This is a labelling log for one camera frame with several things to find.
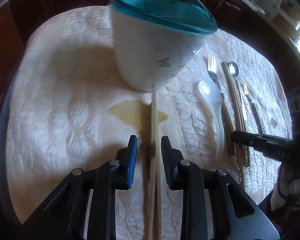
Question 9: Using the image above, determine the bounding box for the wooden chopstick pair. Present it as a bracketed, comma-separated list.
[221, 61, 248, 167]
[228, 75, 250, 167]

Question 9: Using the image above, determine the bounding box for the gold fork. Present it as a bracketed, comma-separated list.
[243, 81, 263, 134]

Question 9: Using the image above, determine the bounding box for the silver metal spoon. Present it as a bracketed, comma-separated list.
[228, 61, 248, 121]

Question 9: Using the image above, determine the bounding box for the white ceramic spoon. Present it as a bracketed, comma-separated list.
[198, 79, 225, 162]

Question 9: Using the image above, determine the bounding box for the silver fork wooden handle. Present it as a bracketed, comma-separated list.
[207, 54, 235, 157]

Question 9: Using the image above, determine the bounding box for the floral white cup teal rim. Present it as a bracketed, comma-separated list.
[109, 0, 218, 92]

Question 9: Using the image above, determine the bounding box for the white gloved right hand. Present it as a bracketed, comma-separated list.
[270, 164, 300, 211]

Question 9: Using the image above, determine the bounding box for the quilted cream tablecloth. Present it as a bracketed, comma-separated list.
[6, 6, 292, 239]

